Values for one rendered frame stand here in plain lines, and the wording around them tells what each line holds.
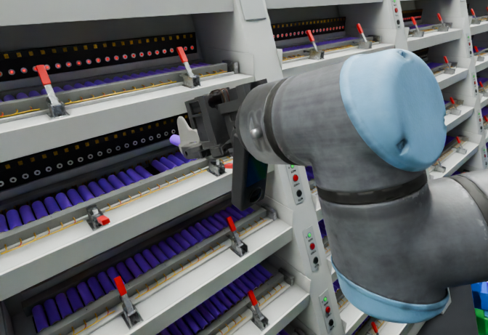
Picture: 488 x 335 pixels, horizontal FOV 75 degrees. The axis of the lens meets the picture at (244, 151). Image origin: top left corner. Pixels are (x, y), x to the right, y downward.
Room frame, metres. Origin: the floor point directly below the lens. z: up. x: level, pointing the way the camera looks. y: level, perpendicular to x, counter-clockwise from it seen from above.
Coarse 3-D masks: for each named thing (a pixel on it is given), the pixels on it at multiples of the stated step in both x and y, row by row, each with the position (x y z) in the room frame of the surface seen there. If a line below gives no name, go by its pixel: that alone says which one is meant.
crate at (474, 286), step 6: (486, 282) 0.83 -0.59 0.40; (474, 288) 0.75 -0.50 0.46; (480, 288) 0.74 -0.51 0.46; (486, 288) 0.80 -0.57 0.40; (474, 294) 0.75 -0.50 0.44; (480, 294) 0.74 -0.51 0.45; (486, 294) 0.73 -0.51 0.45; (474, 300) 0.75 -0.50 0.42; (480, 300) 0.74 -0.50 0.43; (486, 300) 0.73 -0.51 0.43; (474, 306) 0.75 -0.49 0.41; (480, 306) 0.74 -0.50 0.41; (486, 306) 0.73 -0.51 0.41
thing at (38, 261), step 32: (0, 192) 0.60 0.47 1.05; (160, 192) 0.64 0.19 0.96; (192, 192) 0.64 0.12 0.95; (224, 192) 0.70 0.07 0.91; (128, 224) 0.56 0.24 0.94; (160, 224) 0.61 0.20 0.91; (0, 256) 0.48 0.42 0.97; (32, 256) 0.48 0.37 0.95; (64, 256) 0.50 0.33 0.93; (0, 288) 0.45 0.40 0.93
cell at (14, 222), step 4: (8, 212) 0.57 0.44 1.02; (12, 212) 0.57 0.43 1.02; (16, 212) 0.57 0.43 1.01; (8, 216) 0.56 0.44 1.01; (12, 216) 0.55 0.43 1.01; (16, 216) 0.56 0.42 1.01; (8, 220) 0.55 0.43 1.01; (12, 220) 0.54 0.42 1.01; (16, 220) 0.54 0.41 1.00; (20, 220) 0.55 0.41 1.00; (12, 224) 0.53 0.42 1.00; (16, 224) 0.53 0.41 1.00; (20, 224) 0.54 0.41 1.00; (12, 228) 0.52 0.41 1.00
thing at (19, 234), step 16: (160, 176) 0.66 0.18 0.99; (176, 176) 0.68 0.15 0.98; (112, 192) 0.61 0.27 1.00; (128, 192) 0.61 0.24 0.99; (80, 208) 0.56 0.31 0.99; (112, 208) 0.58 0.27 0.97; (32, 224) 0.52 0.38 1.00; (48, 224) 0.53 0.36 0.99; (0, 240) 0.49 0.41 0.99; (16, 240) 0.50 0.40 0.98
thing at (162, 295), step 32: (192, 224) 0.79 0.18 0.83; (224, 224) 0.78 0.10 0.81; (256, 224) 0.80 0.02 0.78; (288, 224) 0.79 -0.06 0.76; (96, 256) 0.67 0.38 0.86; (128, 256) 0.69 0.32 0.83; (160, 256) 0.68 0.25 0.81; (192, 256) 0.68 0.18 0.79; (224, 256) 0.69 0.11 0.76; (256, 256) 0.71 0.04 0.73; (32, 288) 0.59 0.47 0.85; (64, 288) 0.61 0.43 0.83; (96, 288) 0.60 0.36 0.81; (128, 288) 0.59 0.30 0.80; (160, 288) 0.61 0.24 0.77; (192, 288) 0.61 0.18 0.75; (32, 320) 0.56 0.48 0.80; (64, 320) 0.53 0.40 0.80; (96, 320) 0.54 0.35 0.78; (128, 320) 0.54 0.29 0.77; (160, 320) 0.56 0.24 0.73
